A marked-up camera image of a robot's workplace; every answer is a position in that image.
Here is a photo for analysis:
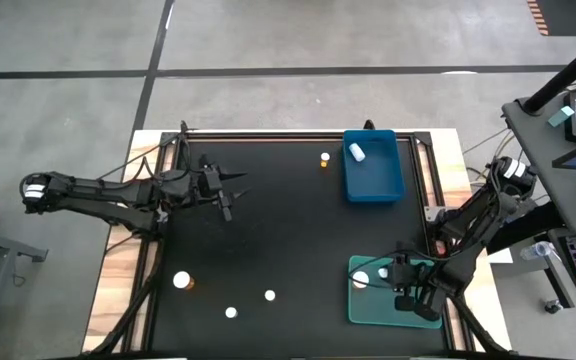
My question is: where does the blue plastic bin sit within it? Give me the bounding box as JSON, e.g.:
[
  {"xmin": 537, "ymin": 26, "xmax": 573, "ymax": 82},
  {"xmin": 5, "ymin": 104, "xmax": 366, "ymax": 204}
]
[{"xmin": 342, "ymin": 128, "xmax": 407, "ymax": 204}]

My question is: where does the large white-capped pill bottle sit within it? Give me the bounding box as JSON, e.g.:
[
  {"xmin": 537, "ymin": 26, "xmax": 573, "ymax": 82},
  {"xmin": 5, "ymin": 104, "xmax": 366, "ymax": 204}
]
[{"xmin": 351, "ymin": 270, "xmax": 371, "ymax": 291}]

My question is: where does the black mat orange striped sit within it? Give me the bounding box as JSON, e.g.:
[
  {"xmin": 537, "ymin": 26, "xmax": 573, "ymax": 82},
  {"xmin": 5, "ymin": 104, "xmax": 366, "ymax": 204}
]
[{"xmin": 526, "ymin": 0, "xmax": 576, "ymax": 37}]

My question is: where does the large orange pill bottle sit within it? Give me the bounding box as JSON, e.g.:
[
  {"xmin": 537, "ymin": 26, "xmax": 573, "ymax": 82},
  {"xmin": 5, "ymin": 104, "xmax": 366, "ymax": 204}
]
[{"xmin": 172, "ymin": 270, "xmax": 196, "ymax": 292}]

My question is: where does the black round pole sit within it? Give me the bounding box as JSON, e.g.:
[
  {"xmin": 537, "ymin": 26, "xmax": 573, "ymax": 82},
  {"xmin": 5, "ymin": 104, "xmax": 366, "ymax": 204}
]
[{"xmin": 522, "ymin": 33, "xmax": 576, "ymax": 115}]

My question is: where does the small teal box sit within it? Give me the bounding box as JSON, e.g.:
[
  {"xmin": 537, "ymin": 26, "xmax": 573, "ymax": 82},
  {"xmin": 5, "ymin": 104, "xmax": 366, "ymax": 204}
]
[{"xmin": 546, "ymin": 105, "xmax": 576, "ymax": 128}]

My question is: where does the clear plastic water bottle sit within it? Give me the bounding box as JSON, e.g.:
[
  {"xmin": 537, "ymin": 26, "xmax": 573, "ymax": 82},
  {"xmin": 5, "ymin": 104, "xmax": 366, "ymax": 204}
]
[{"xmin": 519, "ymin": 240, "xmax": 558, "ymax": 262}]

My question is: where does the white paper sheet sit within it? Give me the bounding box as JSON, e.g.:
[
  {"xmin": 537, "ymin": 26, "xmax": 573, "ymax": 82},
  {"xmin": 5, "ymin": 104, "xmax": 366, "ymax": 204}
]
[{"xmin": 487, "ymin": 247, "xmax": 514, "ymax": 265}]

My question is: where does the black diagonal frame strut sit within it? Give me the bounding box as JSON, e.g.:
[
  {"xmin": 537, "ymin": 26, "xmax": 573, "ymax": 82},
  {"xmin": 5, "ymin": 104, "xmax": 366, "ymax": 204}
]
[
  {"xmin": 447, "ymin": 294, "xmax": 509, "ymax": 355},
  {"xmin": 85, "ymin": 239, "xmax": 165, "ymax": 357}
]

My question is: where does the left arm's gripper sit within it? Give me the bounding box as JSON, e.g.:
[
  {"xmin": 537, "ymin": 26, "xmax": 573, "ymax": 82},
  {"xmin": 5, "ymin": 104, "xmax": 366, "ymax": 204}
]
[{"xmin": 195, "ymin": 163, "xmax": 251, "ymax": 224}]

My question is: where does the wooden table board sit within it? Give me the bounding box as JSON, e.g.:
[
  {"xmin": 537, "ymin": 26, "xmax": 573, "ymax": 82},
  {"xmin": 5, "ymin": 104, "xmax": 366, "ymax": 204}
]
[{"xmin": 81, "ymin": 128, "xmax": 513, "ymax": 354}]

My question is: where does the black cable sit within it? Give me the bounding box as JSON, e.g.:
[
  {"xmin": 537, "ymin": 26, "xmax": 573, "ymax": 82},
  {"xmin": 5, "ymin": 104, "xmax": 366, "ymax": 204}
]
[{"xmin": 95, "ymin": 119, "xmax": 192, "ymax": 184}]

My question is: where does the right arm's gripper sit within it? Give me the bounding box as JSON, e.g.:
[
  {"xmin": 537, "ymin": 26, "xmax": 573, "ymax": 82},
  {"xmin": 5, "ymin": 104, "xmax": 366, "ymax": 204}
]
[{"xmin": 389, "ymin": 248, "xmax": 444, "ymax": 322}]

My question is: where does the teal plastic bin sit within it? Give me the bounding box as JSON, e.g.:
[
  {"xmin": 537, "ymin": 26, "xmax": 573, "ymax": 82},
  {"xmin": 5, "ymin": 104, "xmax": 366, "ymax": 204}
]
[{"xmin": 346, "ymin": 254, "xmax": 444, "ymax": 330}]

